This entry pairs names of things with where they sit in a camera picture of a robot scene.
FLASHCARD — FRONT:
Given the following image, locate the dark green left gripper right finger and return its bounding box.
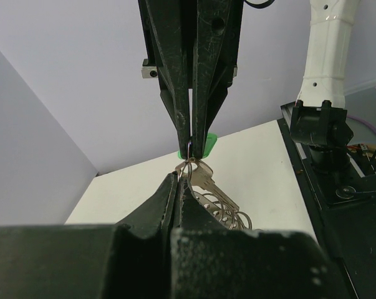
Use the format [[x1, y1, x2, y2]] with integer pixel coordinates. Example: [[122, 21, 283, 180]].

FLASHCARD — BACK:
[[171, 178, 349, 298]]

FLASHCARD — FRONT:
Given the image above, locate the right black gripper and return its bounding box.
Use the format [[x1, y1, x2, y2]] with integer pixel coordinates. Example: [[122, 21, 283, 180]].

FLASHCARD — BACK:
[[138, 1, 243, 159]]

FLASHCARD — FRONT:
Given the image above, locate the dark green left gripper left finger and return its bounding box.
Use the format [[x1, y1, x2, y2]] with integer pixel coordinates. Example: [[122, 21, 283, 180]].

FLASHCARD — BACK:
[[0, 173, 178, 298]]

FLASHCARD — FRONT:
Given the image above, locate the red-handled metal keyring holder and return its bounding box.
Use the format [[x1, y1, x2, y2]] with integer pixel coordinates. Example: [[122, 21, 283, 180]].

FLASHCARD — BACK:
[[194, 191, 253, 230]]

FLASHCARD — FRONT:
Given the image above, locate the key with green tag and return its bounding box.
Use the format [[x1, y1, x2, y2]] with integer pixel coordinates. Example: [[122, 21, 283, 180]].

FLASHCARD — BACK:
[[175, 140, 239, 212]]

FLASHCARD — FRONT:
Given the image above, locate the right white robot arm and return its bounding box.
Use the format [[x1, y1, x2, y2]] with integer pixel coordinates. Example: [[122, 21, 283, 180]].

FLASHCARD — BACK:
[[138, 1, 359, 173]]

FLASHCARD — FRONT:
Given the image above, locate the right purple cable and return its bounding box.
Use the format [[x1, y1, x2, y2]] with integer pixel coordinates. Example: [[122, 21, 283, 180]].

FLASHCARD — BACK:
[[346, 115, 376, 141]]

